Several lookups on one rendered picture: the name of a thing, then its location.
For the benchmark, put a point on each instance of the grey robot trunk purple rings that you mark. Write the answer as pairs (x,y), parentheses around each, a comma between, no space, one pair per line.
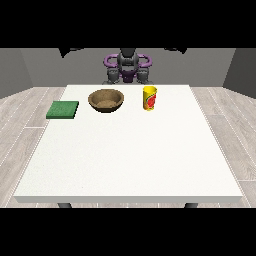
(127,68)

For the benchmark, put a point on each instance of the yellow cup with melon print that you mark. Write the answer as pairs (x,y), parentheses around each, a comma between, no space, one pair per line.
(149,98)

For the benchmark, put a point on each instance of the dark table leg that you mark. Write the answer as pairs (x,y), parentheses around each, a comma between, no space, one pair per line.
(64,205)
(191,205)

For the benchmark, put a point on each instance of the green square pad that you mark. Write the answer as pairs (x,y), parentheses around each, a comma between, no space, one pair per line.
(62,109)

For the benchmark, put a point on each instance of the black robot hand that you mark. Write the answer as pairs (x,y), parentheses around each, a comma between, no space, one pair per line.
(178,49)
(65,51)

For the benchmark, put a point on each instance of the brown wooden bowl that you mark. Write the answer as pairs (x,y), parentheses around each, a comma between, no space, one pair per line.
(106,100)

